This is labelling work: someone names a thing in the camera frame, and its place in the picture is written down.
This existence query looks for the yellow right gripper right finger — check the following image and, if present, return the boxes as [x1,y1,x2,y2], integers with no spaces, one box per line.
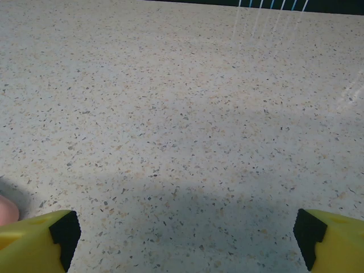
[292,208,364,273]

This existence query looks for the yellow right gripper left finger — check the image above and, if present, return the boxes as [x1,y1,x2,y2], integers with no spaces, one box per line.
[0,209,81,273]

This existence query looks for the blue printed back panel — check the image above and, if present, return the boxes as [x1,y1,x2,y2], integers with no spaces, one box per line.
[143,0,364,15]

